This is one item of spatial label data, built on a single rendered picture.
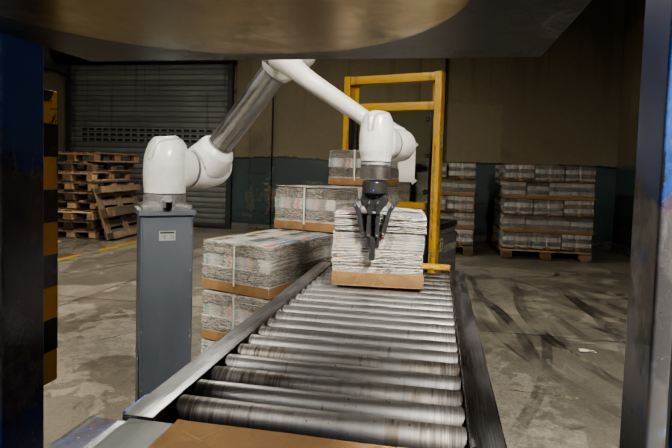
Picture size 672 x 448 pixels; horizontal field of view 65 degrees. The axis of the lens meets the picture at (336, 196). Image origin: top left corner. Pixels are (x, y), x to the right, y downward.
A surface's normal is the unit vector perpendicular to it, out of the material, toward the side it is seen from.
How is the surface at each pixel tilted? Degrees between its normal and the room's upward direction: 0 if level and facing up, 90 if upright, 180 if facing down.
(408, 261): 90
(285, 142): 90
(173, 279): 90
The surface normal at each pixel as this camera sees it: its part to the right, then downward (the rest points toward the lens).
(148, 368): 0.41, 0.06
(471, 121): -0.19, 0.04
